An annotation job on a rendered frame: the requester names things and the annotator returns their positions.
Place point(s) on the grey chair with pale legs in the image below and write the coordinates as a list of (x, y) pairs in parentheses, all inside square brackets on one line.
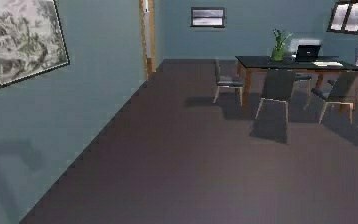
[(227, 81), (303, 81), (339, 90), (277, 87)]

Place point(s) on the black laptop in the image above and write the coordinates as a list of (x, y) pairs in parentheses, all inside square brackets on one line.
[(307, 52)]

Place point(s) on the small dark framed picture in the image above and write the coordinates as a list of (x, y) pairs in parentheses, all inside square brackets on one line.
[(207, 17)]

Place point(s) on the dark top wooden table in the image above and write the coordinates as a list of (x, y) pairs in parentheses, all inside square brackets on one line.
[(287, 63)]

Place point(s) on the green house plant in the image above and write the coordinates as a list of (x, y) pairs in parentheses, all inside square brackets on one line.
[(279, 46)]

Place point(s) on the white paper sheet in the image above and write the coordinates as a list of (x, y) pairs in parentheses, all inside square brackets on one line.
[(327, 63)]

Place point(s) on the large grey framed picture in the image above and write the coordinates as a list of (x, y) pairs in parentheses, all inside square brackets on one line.
[(20, 36)]

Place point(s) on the dark framed window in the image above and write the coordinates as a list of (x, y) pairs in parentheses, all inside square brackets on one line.
[(348, 16)]

